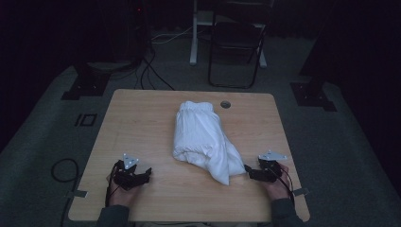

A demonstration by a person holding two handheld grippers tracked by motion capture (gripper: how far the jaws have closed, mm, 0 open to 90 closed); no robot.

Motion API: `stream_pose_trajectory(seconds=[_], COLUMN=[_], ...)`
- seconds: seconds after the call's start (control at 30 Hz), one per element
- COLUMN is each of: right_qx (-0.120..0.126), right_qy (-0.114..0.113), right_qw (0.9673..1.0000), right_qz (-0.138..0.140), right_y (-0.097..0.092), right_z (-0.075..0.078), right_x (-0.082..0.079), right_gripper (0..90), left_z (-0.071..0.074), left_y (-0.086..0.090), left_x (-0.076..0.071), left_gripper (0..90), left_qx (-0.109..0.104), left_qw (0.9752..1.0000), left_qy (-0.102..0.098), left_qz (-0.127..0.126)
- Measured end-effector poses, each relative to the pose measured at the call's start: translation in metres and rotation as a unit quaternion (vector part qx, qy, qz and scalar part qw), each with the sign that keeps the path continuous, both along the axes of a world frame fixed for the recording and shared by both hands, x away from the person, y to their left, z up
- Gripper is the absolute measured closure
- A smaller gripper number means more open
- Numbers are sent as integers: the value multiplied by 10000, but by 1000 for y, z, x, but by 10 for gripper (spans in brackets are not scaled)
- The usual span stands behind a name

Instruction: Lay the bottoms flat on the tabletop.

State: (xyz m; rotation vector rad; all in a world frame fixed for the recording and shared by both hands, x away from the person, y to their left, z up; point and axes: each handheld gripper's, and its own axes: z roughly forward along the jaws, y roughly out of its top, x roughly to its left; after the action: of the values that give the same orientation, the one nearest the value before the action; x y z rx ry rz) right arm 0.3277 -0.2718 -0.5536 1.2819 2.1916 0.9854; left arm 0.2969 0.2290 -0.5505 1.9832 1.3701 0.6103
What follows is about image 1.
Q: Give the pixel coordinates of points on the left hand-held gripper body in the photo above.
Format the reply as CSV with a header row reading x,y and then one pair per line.
x,y
129,171

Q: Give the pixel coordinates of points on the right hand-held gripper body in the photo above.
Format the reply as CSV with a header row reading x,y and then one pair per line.
x,y
270,167

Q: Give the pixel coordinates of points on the white pants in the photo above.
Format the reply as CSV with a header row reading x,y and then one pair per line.
x,y
201,135

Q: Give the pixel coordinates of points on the person's right hand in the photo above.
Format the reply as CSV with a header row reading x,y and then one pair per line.
x,y
279,186

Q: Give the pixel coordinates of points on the person's left hand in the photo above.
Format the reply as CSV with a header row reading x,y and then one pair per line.
x,y
123,196

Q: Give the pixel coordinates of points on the grey tape strip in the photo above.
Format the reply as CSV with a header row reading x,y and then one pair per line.
x,y
77,194
301,191

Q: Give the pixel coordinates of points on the round grey table grommet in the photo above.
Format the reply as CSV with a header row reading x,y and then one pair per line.
x,y
225,104

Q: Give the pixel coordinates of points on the black stand base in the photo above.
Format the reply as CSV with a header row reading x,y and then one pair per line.
x,y
86,83
312,94

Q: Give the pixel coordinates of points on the black folding chair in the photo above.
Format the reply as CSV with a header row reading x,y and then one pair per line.
x,y
235,41

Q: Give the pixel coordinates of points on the dark equipment rack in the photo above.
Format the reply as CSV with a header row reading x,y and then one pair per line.
x,y
134,28

